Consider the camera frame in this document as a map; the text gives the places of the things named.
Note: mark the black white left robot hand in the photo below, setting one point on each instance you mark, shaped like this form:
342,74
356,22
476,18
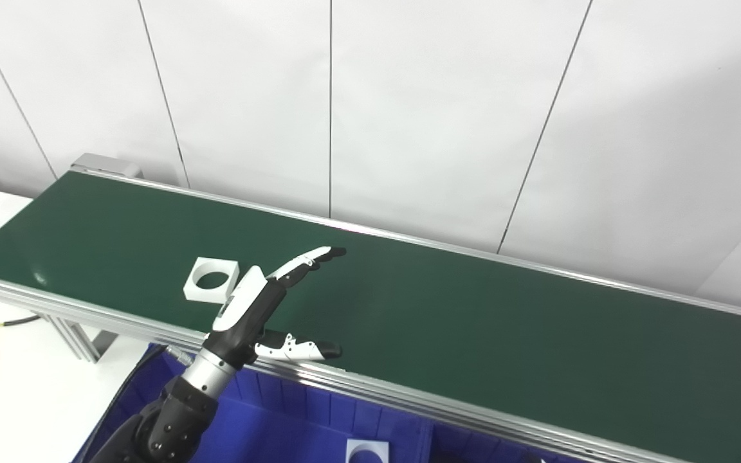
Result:
248,308

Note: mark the green conveyor belt aluminium frame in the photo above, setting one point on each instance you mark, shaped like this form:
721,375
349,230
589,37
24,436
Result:
473,321

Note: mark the blue plastic bin black parts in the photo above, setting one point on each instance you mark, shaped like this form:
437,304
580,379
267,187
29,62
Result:
467,450

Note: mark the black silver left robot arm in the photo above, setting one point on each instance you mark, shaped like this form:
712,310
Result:
177,418

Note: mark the white square part round hole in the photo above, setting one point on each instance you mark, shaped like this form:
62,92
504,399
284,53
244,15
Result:
192,286
352,447

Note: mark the blue plastic bin white parts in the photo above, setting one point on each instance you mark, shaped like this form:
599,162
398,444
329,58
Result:
267,431

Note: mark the grey conveyor end box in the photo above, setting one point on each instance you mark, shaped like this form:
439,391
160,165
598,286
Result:
107,164

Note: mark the aluminium conveyor support frame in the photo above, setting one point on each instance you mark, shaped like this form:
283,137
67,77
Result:
78,337

